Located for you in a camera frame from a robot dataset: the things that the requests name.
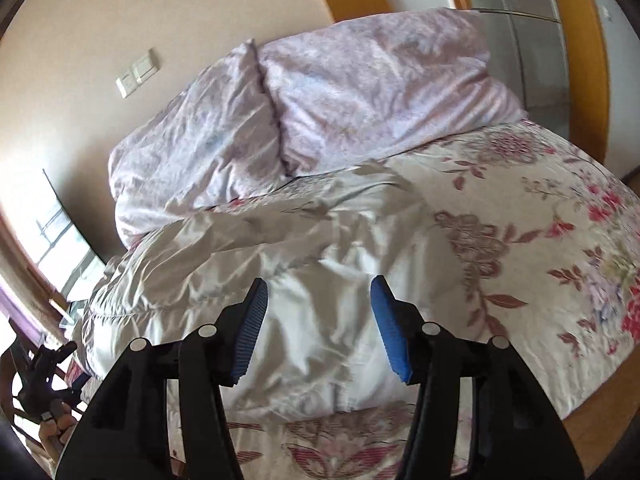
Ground lilac floral pillow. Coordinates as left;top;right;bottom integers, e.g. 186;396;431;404
107;40;288;247
258;8;526;177

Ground white wall socket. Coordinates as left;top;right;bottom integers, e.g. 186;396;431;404
116;73;138;99

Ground left human hand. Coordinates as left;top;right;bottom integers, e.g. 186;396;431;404
39;403;78;463

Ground beige puffer down jacket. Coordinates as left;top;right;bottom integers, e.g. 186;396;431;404
74;157;461;420

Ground right lilac floral pillow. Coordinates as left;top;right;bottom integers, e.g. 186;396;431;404
258;8;526;177

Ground floral bedspread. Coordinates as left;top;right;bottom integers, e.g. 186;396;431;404
224;122;639;479

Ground white wall switch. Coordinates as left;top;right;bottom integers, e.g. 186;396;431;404
130;49;158;86

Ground left lilac floral pillow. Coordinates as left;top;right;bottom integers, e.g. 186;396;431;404
107;40;288;247

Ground black flat screen television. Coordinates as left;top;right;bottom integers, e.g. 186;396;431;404
36;171;105;302

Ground orange wooden door frame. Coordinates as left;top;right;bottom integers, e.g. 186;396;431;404
323;0;610;162

